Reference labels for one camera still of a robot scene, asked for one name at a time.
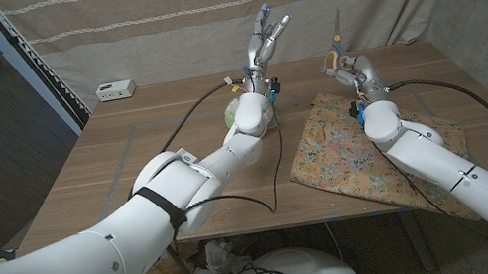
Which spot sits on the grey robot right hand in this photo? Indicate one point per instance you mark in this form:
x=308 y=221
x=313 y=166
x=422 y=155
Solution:
x=364 y=75

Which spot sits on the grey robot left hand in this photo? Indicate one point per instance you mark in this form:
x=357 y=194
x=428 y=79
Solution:
x=257 y=56

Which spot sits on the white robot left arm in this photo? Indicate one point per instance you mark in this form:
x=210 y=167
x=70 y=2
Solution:
x=95 y=264

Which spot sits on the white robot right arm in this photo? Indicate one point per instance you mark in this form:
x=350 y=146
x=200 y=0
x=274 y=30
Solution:
x=464 y=184

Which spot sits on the green cardboard box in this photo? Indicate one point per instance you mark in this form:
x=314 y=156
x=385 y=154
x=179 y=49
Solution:
x=187 y=155

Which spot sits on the crumpled white paper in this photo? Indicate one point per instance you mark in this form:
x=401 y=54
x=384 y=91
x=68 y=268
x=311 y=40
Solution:
x=221 y=262

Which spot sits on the bag of white candies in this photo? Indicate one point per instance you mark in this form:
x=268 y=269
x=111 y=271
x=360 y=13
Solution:
x=231 y=116

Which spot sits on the floral patterned cloth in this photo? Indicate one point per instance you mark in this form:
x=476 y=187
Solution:
x=333 y=156

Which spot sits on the beige striped curtain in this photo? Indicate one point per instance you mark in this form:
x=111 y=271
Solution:
x=153 y=22

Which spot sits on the white power strip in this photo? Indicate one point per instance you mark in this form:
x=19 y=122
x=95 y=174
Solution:
x=115 y=90

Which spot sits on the grey table leg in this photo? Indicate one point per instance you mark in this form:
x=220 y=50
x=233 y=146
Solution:
x=415 y=238

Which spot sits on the black curtain frame pole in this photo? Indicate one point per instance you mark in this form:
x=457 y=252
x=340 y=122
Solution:
x=40 y=67

